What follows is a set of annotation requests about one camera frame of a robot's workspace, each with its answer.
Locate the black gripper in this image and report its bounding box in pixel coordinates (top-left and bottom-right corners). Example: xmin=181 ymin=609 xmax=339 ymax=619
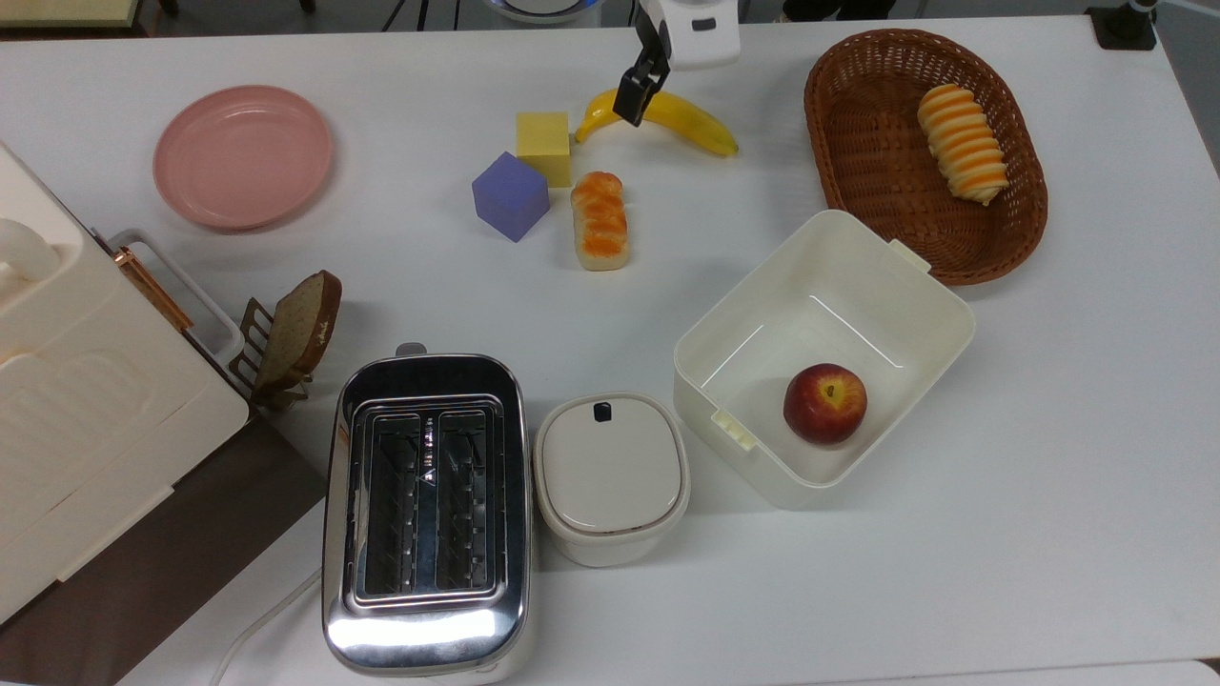
xmin=613 ymin=8 xmax=672 ymax=129

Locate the yellow banana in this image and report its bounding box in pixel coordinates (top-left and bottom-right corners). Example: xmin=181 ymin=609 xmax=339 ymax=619
xmin=575 ymin=88 xmax=740 ymax=159

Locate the blue white robot base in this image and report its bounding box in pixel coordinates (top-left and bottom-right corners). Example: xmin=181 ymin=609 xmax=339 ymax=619
xmin=486 ymin=0 xmax=603 ymax=26

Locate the cream plastic container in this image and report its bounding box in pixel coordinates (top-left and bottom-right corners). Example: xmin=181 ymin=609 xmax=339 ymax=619
xmin=673 ymin=209 xmax=977 ymax=511

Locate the yellow foam cube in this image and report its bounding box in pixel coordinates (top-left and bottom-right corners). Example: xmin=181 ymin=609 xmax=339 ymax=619
xmin=516 ymin=111 xmax=574 ymax=189

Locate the orange glazed bread loaf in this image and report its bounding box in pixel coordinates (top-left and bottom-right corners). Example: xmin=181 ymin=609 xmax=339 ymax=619
xmin=570 ymin=171 xmax=631 ymax=272

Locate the purple foam cube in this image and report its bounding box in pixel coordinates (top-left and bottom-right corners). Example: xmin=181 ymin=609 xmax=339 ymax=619
xmin=472 ymin=151 xmax=551 ymax=243

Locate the brown wicker basket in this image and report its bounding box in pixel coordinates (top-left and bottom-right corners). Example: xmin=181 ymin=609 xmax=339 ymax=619
xmin=803 ymin=28 xmax=1049 ymax=287

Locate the orange striped spiral bread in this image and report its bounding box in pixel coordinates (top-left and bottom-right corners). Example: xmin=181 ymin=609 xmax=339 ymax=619
xmin=917 ymin=83 xmax=1009 ymax=207

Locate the red apple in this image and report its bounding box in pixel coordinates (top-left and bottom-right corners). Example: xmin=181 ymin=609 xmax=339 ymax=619
xmin=783 ymin=363 xmax=869 ymax=447

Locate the white lidded pot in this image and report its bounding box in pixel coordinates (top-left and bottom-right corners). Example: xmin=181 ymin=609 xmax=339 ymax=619
xmin=533 ymin=392 xmax=692 ymax=569

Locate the pink plate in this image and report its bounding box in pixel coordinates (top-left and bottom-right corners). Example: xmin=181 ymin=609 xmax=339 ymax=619
xmin=152 ymin=85 xmax=335 ymax=232

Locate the brown bread slice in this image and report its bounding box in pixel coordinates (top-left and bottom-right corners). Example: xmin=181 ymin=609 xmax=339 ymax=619
xmin=255 ymin=270 xmax=343 ymax=392

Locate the brass toast rack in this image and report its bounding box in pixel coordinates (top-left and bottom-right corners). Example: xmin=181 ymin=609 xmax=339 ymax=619
xmin=229 ymin=297 xmax=314 ymax=413

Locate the chrome two-slot toaster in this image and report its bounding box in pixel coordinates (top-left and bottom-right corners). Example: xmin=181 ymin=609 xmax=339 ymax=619
xmin=321 ymin=343 xmax=535 ymax=682

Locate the yellow board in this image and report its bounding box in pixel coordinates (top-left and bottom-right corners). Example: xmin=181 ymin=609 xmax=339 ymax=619
xmin=0 ymin=0 xmax=144 ymax=30

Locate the cream countertop oven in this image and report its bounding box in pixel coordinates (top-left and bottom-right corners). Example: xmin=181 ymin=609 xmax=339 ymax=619
xmin=0 ymin=143 xmax=251 ymax=625

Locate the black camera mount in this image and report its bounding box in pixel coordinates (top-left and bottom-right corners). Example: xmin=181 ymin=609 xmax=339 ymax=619
xmin=1087 ymin=0 xmax=1160 ymax=51

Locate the white toaster cable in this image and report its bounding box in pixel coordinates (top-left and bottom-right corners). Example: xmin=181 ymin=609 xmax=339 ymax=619
xmin=208 ymin=569 xmax=323 ymax=686

